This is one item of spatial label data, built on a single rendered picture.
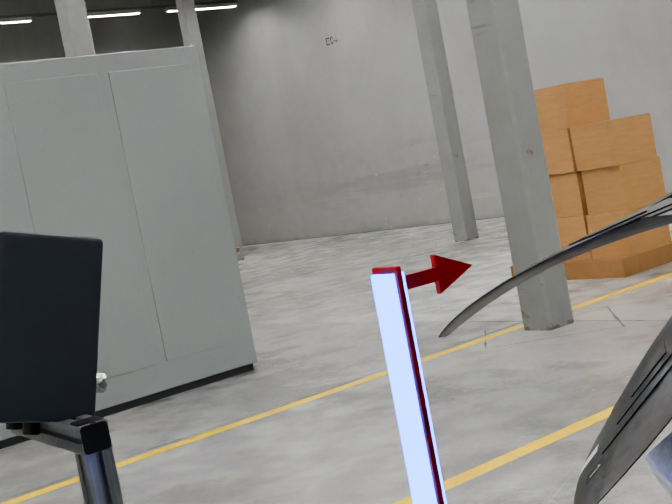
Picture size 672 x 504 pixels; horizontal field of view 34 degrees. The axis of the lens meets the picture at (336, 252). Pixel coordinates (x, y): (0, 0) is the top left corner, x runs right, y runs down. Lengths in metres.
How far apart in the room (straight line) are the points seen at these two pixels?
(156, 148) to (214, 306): 1.12
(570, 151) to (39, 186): 4.36
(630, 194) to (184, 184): 3.63
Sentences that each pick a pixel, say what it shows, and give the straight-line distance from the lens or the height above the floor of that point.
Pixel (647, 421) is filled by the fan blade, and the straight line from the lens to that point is 0.98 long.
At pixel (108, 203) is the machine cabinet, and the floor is 1.31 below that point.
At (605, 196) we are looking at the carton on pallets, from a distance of 9.13.
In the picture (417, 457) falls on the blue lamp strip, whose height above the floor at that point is 1.08.
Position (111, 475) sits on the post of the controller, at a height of 1.00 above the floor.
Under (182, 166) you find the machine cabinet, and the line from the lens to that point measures 7.44.
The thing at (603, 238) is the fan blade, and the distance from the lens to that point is 0.66.
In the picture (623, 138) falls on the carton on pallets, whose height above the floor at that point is 1.07.
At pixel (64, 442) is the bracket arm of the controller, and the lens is 1.16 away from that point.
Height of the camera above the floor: 1.25
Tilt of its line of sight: 4 degrees down
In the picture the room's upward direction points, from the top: 11 degrees counter-clockwise
